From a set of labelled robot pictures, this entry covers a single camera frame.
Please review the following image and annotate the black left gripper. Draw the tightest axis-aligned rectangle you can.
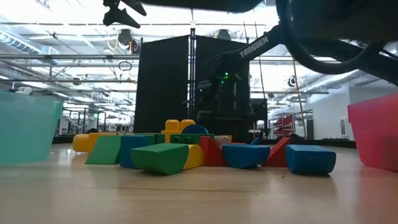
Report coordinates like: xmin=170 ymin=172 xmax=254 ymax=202
xmin=102 ymin=0 xmax=148 ymax=30

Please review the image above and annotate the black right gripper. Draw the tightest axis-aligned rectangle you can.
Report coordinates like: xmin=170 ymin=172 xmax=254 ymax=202
xmin=196 ymin=70 xmax=253 ymax=121

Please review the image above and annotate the long green plastic building block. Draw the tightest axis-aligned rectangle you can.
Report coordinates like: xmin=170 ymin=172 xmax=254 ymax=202
xmin=169 ymin=133 xmax=215 ymax=146

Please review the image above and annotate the yellow plastic building block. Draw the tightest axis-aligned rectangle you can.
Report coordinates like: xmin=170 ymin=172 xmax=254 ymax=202
xmin=160 ymin=119 xmax=197 ymax=144
xmin=72 ymin=132 xmax=118 ymax=153

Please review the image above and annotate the blue half-round wooden block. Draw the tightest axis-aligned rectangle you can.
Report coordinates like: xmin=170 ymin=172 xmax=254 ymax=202
xmin=181 ymin=124 xmax=210 ymax=135

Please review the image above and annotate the natural wooden cylinder block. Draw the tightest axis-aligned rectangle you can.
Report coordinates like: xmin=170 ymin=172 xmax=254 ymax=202
xmin=214 ymin=135 xmax=233 ymax=149

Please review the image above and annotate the red storage rack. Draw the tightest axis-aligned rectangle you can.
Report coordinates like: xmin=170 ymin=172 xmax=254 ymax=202
xmin=269 ymin=110 xmax=314 ymax=141

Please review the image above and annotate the black folding partition screen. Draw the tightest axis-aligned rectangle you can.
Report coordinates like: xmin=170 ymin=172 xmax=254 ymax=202
xmin=133 ymin=34 xmax=251 ymax=142

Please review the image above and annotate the yellow arch wooden block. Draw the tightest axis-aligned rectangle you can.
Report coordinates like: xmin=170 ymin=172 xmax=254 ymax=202
xmin=182 ymin=144 xmax=205 ymax=171

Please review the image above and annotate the grey overhead pipe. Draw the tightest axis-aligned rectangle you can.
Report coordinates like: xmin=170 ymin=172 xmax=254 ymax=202
xmin=0 ymin=77 xmax=137 ymax=83
xmin=0 ymin=52 xmax=141 ymax=62

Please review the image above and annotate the green wooden wedge block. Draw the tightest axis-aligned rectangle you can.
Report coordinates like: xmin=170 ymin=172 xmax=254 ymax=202
xmin=85 ymin=134 xmax=123 ymax=165

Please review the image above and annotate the red translucent plastic bin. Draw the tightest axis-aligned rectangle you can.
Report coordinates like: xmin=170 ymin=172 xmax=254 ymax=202
xmin=347 ymin=93 xmax=398 ymax=172

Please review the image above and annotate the teal translucent plastic bin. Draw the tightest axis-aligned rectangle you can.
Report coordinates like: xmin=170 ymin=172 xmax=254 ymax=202
xmin=0 ymin=90 xmax=63 ymax=165

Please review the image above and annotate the black hanging cable ring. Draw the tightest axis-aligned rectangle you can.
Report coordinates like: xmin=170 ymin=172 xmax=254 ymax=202
xmin=118 ymin=60 xmax=133 ymax=72

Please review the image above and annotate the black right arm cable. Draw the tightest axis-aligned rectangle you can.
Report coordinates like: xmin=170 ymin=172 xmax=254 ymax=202
xmin=275 ymin=0 xmax=388 ymax=75

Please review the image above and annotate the silver ventilation duct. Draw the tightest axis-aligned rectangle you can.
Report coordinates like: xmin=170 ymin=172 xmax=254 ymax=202
xmin=0 ymin=29 xmax=60 ymax=55
xmin=298 ymin=70 xmax=361 ymax=94

